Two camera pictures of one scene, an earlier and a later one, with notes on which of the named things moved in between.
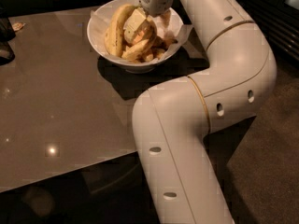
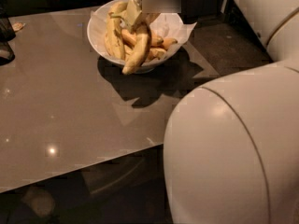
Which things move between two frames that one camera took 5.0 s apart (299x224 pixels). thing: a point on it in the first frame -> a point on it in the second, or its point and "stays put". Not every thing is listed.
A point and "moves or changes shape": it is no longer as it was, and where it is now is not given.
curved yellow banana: [141, 49] moves or changes shape
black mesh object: [7, 35] stays put
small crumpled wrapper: [17, 26] stays put
